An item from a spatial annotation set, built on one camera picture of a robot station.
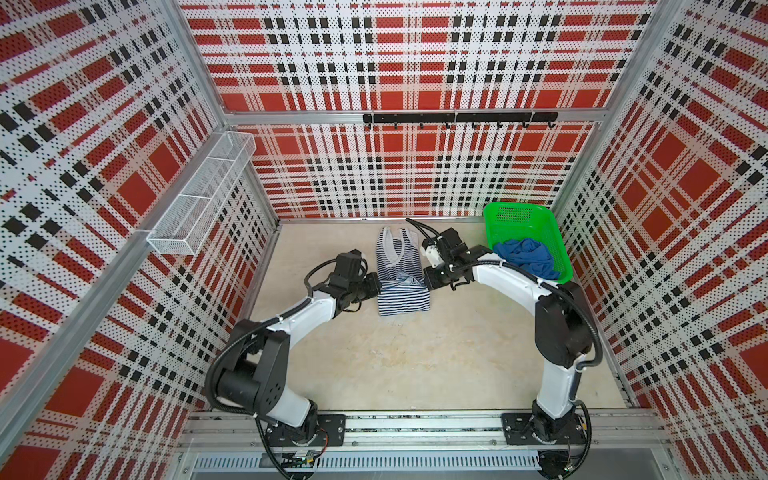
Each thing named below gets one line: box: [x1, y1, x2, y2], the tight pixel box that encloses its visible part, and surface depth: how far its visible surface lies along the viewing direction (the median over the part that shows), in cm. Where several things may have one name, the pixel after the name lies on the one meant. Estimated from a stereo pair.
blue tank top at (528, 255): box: [493, 238, 561, 280], surface depth 106 cm
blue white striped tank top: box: [376, 226, 431, 316], surface depth 94 cm
